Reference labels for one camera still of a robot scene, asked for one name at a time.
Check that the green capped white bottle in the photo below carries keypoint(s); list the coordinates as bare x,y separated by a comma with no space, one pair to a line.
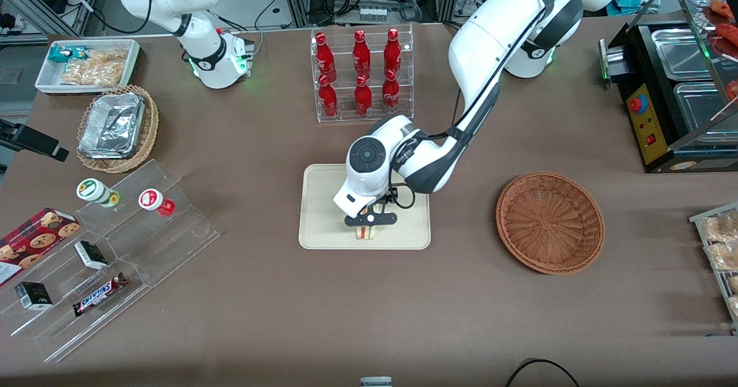
95,191

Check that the black flat bracket device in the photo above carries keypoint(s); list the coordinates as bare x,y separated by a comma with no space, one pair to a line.
31,139

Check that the silver foil container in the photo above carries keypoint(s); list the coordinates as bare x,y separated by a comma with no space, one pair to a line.
112,124

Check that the beige rectangular tray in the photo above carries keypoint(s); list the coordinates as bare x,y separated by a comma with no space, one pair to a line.
323,220

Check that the black food warmer machine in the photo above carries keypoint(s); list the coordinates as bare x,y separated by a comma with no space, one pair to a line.
648,121

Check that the triangular sandwich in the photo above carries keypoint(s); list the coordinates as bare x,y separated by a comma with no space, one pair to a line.
368,234

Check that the clear acrylic bottle rack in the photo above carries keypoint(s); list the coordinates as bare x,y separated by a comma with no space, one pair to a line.
363,113

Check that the white power strip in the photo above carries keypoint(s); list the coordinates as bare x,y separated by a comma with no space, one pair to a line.
373,13

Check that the clear acrylic stepped stand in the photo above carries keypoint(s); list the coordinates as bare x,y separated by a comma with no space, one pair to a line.
155,254

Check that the tan oval wicker basket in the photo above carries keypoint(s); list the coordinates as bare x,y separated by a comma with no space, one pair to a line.
147,133

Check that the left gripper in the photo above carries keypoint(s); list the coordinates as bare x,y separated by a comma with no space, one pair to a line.
383,203

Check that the red bottle with white cap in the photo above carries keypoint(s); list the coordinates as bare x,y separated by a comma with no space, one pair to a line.
154,200

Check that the red cola bottle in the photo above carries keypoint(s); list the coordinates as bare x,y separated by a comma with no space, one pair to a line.
363,97
324,55
392,51
328,98
390,94
361,52

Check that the steel warmer pan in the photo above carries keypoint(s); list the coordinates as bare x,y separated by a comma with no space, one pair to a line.
680,52
700,107

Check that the bagged bread pastry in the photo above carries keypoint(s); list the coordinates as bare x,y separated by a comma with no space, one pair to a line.
723,255
734,304
734,283
720,226

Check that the Snickers chocolate bar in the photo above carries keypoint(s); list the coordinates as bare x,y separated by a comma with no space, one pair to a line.
99,293

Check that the white rectangular snack bin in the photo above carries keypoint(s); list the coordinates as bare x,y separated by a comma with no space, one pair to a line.
46,75

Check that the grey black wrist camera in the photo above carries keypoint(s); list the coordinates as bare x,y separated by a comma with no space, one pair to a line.
372,219

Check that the small grey box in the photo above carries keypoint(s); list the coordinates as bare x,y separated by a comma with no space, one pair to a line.
376,382

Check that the round brown wicker basket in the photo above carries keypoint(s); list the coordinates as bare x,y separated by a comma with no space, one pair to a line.
548,222

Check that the teal snack packet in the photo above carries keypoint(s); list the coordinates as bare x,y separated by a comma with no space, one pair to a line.
60,54

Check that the small black box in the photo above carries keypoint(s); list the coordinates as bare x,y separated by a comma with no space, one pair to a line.
90,254
33,295

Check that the red cookie box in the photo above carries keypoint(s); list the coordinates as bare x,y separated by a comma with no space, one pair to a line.
34,243

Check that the clear bag of chips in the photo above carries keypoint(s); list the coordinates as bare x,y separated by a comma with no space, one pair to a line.
95,67

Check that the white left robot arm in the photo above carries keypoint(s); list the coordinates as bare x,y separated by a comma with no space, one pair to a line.
490,58

